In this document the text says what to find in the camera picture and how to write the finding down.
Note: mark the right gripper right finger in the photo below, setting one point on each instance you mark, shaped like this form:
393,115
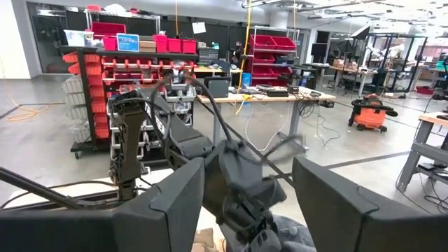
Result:
350,224

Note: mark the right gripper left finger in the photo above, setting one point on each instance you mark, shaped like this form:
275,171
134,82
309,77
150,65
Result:
157,227

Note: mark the grey baseball cap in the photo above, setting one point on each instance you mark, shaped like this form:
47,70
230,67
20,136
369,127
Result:
297,234

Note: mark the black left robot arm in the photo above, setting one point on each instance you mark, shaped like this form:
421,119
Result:
182,133

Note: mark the wooden top work table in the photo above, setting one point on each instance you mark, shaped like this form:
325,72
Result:
280,96

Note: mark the orange shop vacuum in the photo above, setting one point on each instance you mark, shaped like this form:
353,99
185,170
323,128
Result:
369,117

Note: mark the shelf with red bins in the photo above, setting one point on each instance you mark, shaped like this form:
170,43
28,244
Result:
273,43

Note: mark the black rack with orange bins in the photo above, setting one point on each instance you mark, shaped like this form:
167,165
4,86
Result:
105,70

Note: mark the blue sign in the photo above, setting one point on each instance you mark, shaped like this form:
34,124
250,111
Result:
127,42

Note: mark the grey frame work table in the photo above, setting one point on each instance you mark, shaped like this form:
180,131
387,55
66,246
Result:
432,119

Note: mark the black frame rig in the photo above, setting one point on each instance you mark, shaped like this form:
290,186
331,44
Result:
395,59

